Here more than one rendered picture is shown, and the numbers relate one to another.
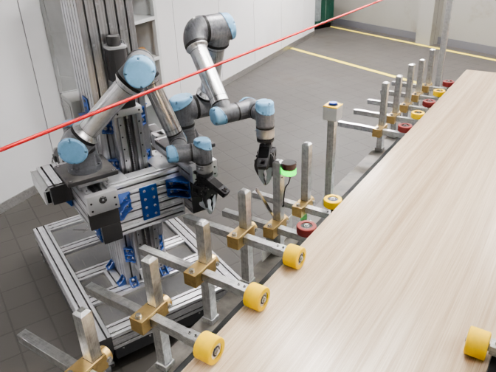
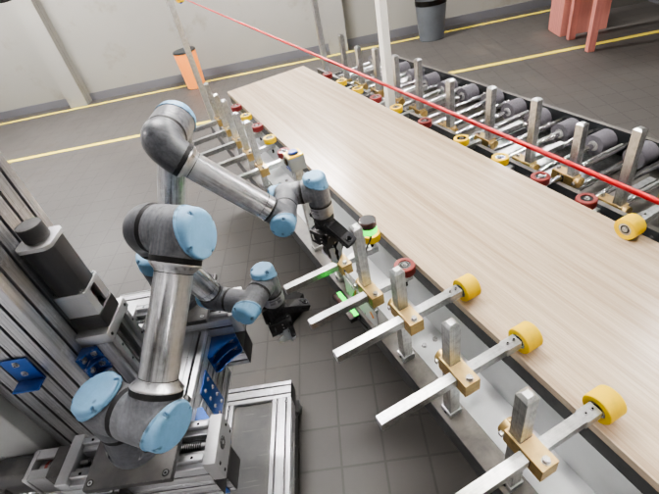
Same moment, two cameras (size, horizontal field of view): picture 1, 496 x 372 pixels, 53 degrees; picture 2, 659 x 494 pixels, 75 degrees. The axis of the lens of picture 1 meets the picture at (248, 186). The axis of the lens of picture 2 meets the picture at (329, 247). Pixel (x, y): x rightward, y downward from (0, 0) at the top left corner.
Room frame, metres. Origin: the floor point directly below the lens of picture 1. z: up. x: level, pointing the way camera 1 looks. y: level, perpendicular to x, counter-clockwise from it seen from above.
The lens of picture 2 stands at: (1.18, 0.87, 2.02)
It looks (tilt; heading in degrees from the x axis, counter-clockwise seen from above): 39 degrees down; 308
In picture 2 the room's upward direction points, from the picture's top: 13 degrees counter-clockwise
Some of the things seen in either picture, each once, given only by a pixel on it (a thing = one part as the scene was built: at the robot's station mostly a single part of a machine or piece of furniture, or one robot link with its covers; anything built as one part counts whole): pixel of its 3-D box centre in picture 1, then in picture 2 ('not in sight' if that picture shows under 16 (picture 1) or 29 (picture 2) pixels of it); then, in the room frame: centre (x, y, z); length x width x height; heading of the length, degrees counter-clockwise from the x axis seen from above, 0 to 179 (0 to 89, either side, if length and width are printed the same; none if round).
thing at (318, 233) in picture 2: (266, 150); (325, 227); (1.91, -0.08, 1.15); 0.09 x 0.08 x 0.12; 166
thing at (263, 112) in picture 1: (264, 114); (316, 189); (1.90, -0.08, 1.31); 0.09 x 0.08 x 0.11; 30
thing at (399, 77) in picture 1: (395, 111); (246, 148); (3.05, -0.97, 0.87); 0.03 x 0.03 x 0.48; 56
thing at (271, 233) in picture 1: (276, 226); (370, 290); (1.79, -0.12, 0.84); 0.13 x 0.06 x 0.05; 146
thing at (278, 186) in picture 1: (278, 211); (364, 275); (1.81, -0.13, 0.90); 0.03 x 0.03 x 0.48; 56
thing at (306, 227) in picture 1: (306, 236); (405, 274); (1.70, -0.23, 0.85); 0.08 x 0.08 x 0.11
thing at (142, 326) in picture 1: (151, 313); (526, 446); (1.17, 0.31, 0.94); 0.13 x 0.06 x 0.05; 146
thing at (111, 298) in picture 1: (144, 314); (528, 455); (1.17, 0.33, 0.95); 0.50 x 0.04 x 0.04; 56
